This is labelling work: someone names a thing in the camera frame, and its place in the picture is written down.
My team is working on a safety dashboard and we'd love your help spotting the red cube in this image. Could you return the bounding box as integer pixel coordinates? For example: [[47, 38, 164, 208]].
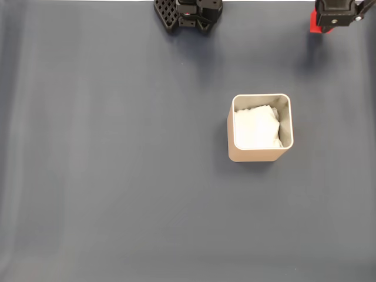
[[310, 9, 335, 35]]

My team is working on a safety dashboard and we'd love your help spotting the dark blue-grey mat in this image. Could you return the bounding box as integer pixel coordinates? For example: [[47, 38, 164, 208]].
[[0, 1, 376, 282]]

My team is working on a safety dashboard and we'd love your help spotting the beige metal box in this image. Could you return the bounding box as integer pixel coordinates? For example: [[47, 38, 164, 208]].
[[226, 93, 294, 163]]

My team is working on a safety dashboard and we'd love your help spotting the white crumpled cloth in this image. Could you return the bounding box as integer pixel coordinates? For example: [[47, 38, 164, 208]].
[[234, 105, 284, 149]]

